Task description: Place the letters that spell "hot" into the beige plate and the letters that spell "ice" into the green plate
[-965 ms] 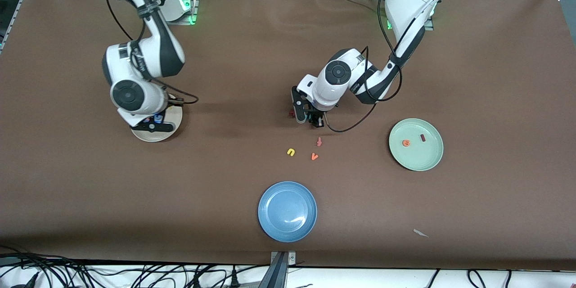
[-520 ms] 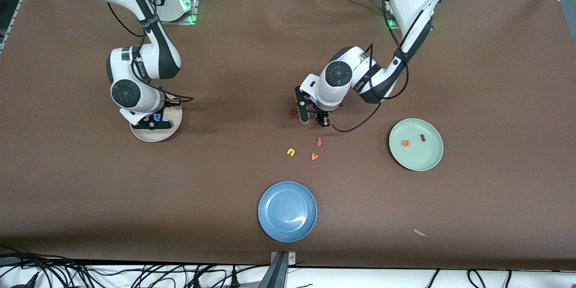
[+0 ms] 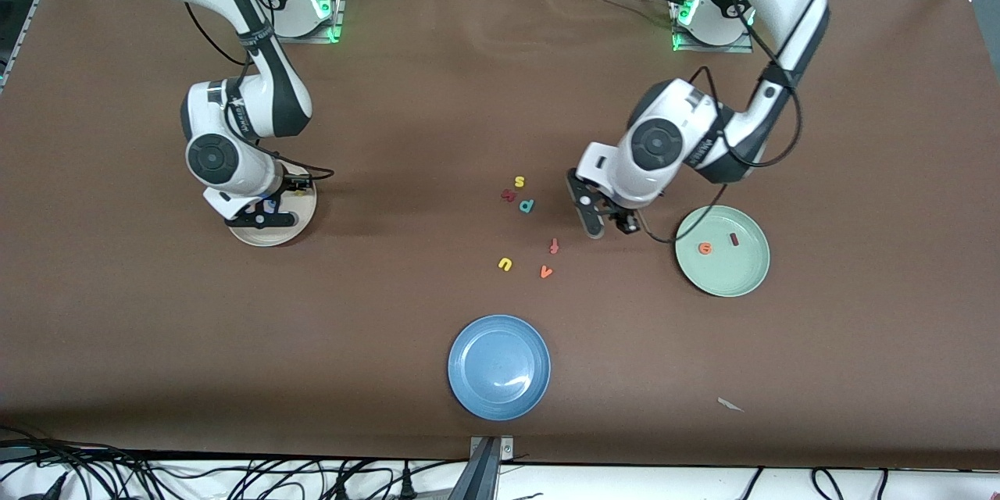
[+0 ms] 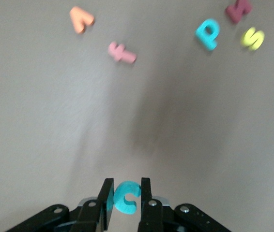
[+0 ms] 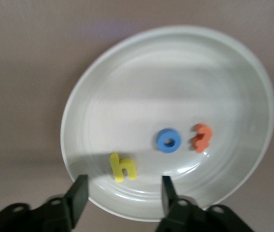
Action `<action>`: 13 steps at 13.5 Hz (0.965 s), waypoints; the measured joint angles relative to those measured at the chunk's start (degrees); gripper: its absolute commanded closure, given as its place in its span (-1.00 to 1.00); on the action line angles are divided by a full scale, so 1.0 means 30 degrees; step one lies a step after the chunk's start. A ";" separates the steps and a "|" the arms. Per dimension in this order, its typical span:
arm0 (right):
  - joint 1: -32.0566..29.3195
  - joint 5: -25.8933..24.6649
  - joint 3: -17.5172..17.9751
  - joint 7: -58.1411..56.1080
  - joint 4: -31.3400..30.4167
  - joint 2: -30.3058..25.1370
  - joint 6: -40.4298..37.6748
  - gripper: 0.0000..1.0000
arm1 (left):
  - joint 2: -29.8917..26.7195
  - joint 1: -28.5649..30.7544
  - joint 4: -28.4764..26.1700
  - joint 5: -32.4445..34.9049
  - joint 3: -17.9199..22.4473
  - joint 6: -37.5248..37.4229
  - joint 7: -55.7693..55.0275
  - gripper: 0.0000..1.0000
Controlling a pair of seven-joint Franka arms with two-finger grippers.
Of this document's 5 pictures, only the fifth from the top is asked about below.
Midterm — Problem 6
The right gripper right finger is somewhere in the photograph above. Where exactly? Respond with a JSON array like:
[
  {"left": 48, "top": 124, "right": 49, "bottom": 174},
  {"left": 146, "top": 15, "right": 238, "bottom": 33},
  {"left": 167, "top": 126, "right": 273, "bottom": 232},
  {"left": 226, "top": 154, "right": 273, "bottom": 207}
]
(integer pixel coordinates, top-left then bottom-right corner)
[{"left": 161, "top": 175, "right": 198, "bottom": 232}]

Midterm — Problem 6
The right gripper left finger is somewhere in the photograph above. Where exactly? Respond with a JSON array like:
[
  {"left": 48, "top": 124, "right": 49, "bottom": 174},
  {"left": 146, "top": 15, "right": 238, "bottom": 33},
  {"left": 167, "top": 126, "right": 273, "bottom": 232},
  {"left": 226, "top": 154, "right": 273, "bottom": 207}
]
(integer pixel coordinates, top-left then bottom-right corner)
[{"left": 45, "top": 174, "right": 90, "bottom": 230}]

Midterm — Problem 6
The yellow foam letter h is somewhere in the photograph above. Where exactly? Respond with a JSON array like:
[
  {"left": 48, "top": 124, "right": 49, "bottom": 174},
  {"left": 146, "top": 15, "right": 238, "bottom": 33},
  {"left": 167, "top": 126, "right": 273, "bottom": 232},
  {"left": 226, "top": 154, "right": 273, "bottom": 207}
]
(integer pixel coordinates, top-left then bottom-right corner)
[{"left": 109, "top": 152, "right": 137, "bottom": 183}]

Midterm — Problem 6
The blue foam letter o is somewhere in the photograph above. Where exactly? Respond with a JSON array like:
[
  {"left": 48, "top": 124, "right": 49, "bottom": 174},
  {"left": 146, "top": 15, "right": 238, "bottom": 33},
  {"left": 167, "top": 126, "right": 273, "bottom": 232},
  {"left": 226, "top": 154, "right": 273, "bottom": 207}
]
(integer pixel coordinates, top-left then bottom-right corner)
[{"left": 156, "top": 128, "right": 183, "bottom": 154}]

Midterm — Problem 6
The orange foam letter t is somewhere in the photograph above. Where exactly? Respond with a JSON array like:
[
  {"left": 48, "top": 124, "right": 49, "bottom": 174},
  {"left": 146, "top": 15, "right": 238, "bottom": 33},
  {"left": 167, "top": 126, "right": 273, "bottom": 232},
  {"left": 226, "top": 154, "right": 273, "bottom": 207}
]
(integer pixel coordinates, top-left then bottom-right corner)
[{"left": 189, "top": 123, "right": 213, "bottom": 153}]

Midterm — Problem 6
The beige brown plate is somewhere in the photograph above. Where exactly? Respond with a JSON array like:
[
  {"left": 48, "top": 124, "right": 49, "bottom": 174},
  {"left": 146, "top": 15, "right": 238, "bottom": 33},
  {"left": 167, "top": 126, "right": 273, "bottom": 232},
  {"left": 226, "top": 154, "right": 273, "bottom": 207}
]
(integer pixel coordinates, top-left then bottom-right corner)
[{"left": 60, "top": 25, "right": 274, "bottom": 222}]

